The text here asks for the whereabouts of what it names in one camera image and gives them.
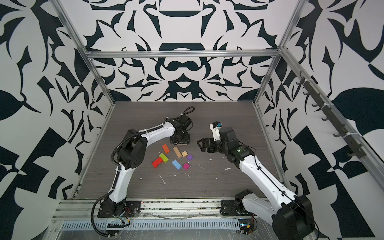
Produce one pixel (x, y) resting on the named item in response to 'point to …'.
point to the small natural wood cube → (184, 153)
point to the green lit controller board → (246, 228)
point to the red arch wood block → (157, 162)
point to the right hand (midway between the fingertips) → (204, 141)
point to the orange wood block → (166, 148)
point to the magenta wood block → (186, 166)
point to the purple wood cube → (190, 157)
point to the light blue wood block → (176, 164)
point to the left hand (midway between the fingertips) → (185, 138)
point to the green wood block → (164, 157)
